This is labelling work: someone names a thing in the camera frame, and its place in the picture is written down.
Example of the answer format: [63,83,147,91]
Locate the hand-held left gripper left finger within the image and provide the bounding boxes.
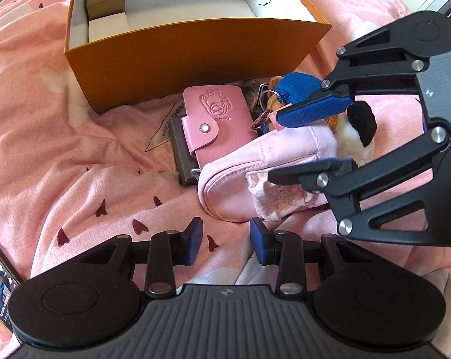
[78,217,204,297]

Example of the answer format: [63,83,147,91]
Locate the plush dog keychain blue outfit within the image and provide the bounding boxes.
[252,75,355,135]

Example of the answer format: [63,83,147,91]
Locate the pink printed blanket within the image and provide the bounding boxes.
[0,0,451,359]

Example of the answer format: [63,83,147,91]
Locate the pink zip pouch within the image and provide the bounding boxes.
[197,123,340,225]

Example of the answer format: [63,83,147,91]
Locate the small printed pink pouch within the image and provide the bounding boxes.
[246,170,329,222]

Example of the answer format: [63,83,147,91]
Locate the small white box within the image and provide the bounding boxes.
[88,12,129,43]

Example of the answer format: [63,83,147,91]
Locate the orange cardboard box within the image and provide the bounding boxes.
[64,0,333,115]

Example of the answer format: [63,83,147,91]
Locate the pink snap card wallet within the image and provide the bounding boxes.
[182,85,257,158]

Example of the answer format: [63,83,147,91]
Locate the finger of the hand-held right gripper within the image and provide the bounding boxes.
[267,120,451,247]
[274,17,426,128]

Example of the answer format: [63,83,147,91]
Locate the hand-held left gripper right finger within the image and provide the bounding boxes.
[250,217,376,297]

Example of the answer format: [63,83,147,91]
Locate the small brown box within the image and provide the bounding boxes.
[85,0,126,19]

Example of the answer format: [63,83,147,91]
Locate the grey wallet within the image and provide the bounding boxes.
[171,114,211,187]

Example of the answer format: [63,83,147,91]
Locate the black and white plush toy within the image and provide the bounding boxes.
[330,101,378,168]

